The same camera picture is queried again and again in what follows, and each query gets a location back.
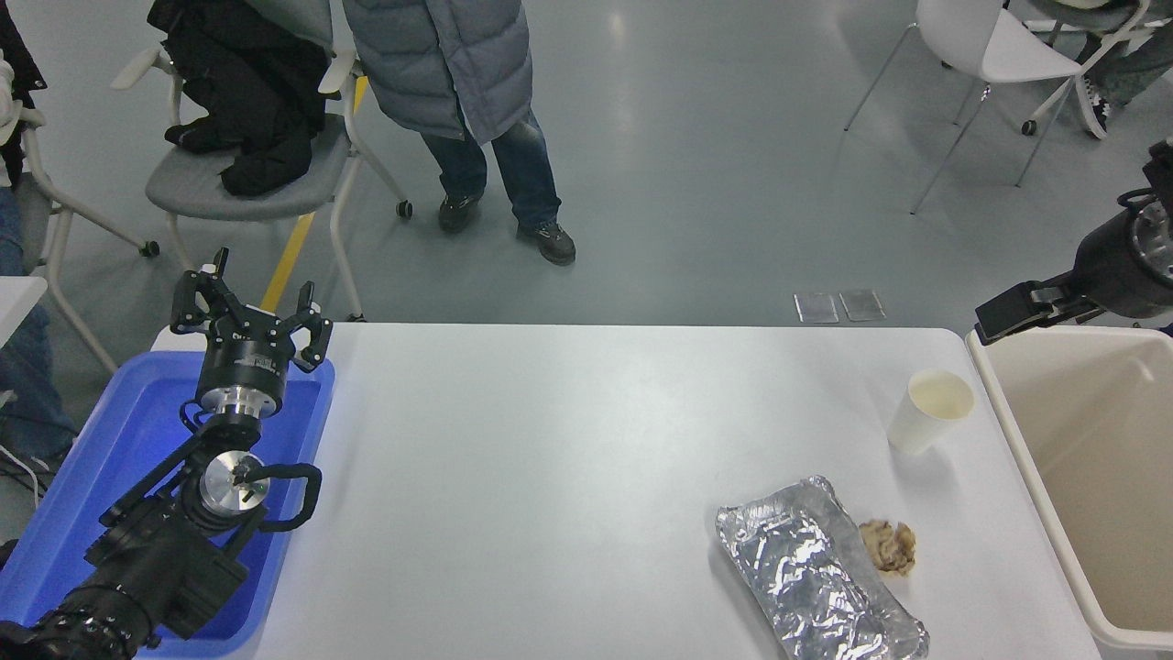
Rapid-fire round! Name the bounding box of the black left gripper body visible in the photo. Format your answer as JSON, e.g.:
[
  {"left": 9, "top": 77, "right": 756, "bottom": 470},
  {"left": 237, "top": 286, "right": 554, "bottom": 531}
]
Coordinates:
[{"left": 198, "top": 313, "right": 296, "bottom": 394}]

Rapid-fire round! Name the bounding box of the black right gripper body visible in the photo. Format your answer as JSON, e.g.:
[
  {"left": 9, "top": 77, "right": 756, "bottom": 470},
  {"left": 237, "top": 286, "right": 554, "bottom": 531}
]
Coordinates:
[{"left": 1073, "top": 212, "right": 1173, "bottom": 321}]

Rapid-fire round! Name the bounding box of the white paper cup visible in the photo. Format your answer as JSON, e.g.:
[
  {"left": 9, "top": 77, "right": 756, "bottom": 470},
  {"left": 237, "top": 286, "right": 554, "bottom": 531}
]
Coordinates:
[{"left": 886, "top": 368, "right": 975, "bottom": 457}]

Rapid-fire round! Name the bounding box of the grey seat white-framed chair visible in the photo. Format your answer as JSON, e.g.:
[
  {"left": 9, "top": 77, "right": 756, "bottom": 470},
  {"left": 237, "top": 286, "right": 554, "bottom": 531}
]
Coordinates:
[{"left": 110, "top": 41, "right": 413, "bottom": 324}]

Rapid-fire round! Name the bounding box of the blue plastic tray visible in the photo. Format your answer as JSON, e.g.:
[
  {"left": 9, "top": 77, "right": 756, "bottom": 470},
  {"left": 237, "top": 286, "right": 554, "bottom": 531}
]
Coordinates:
[{"left": 0, "top": 351, "right": 336, "bottom": 659}]

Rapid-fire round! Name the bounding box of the large pale bin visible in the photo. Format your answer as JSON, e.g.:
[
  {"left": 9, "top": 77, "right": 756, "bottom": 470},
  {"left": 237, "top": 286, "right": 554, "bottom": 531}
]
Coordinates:
[{"left": 965, "top": 325, "right": 1173, "bottom": 652}]

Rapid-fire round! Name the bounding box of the white-framed castor chair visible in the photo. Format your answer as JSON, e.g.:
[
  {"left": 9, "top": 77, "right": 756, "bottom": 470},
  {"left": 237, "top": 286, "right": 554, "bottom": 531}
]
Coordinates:
[{"left": 1019, "top": 0, "right": 1157, "bottom": 138}]

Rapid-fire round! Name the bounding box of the small white table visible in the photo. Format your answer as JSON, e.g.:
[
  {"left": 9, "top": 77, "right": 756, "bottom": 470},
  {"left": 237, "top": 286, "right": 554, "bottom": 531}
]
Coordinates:
[{"left": 0, "top": 276, "right": 49, "bottom": 348}]

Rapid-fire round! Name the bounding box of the black clothing bundle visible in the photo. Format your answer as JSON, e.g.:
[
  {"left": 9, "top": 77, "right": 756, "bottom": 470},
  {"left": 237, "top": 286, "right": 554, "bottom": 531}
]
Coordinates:
[{"left": 147, "top": 0, "right": 332, "bottom": 199}]

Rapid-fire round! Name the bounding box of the white plastic chair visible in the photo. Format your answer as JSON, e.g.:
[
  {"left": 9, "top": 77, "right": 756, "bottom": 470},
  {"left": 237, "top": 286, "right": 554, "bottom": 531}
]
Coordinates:
[{"left": 843, "top": 0, "right": 1087, "bottom": 217}]

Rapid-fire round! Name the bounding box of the crumpled tan paper ball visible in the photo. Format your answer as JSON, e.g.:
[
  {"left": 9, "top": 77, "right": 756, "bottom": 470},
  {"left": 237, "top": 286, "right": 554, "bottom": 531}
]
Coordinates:
[{"left": 858, "top": 519, "right": 917, "bottom": 577}]

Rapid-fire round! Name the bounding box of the silver foil tray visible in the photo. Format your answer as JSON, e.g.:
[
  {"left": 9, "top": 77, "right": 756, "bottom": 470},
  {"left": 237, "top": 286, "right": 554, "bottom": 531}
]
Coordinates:
[{"left": 715, "top": 474, "right": 929, "bottom": 660}]

